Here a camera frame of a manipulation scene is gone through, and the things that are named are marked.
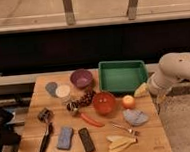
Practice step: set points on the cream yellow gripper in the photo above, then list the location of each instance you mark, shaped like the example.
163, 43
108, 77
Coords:
142, 90

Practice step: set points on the silver metal fork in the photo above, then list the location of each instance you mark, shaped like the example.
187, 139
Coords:
131, 131

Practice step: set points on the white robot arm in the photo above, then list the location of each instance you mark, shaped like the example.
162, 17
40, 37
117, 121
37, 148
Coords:
172, 68

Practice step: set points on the red bowl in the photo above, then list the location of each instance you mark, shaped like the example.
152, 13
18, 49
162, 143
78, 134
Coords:
104, 103

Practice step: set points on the purple bowl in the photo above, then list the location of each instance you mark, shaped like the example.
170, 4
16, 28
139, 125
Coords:
81, 78

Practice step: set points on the orange round fruit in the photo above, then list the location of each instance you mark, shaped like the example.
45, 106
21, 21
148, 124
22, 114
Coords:
128, 102

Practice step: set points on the green plastic tray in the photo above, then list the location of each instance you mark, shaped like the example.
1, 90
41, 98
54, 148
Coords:
122, 76

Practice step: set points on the blue grey cloth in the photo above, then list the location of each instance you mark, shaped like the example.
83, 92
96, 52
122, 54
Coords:
135, 117

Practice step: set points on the dark grape bunch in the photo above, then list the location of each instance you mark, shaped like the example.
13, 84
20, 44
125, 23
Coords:
86, 99

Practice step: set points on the yellow banana bunch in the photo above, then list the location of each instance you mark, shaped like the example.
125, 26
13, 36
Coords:
119, 143

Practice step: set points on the round metal ball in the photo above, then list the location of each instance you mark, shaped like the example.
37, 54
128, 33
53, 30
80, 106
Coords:
72, 107

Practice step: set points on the black remote control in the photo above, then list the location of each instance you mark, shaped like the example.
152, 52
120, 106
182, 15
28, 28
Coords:
86, 140

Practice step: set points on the white round lid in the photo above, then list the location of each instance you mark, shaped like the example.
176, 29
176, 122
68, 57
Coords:
63, 91

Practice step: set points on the grey round coaster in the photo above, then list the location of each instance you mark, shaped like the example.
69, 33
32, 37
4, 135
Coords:
51, 88

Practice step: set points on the blue sponge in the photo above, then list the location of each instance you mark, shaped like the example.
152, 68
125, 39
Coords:
65, 138

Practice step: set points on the small metal toy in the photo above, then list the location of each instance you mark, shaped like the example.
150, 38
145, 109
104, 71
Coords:
45, 115

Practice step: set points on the black handled brush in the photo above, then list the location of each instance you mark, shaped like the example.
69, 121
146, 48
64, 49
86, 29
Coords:
46, 138

